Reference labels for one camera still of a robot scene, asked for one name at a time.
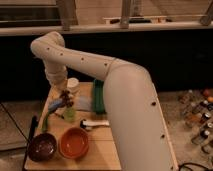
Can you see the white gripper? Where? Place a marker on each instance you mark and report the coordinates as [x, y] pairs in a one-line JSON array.
[[57, 83]]

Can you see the dark grape bunch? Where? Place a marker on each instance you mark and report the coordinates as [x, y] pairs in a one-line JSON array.
[[66, 99]]

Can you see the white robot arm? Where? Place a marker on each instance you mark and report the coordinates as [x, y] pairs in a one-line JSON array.
[[130, 100]]

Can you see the green plastic cup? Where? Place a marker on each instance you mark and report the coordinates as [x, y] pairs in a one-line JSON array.
[[69, 114]]

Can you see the white lidded jar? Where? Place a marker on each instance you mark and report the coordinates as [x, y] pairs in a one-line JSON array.
[[73, 85]]

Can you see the small black marker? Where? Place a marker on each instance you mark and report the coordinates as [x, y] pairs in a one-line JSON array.
[[59, 115]]

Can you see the grey folded cloth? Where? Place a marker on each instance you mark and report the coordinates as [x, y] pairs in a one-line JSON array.
[[83, 103]]

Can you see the black bar at table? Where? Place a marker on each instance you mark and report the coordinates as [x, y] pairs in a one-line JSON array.
[[33, 125]]

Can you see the green plastic tray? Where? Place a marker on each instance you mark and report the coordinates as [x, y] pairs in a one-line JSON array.
[[97, 97]]

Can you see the orange bowl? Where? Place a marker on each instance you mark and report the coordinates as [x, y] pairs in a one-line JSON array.
[[74, 143]]

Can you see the dark purple bowl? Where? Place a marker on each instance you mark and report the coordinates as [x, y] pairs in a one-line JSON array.
[[42, 147]]

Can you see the rack of spice bottles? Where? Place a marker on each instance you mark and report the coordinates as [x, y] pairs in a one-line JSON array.
[[195, 117]]

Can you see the white handled kitchen tool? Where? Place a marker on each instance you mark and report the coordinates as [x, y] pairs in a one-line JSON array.
[[89, 124]]

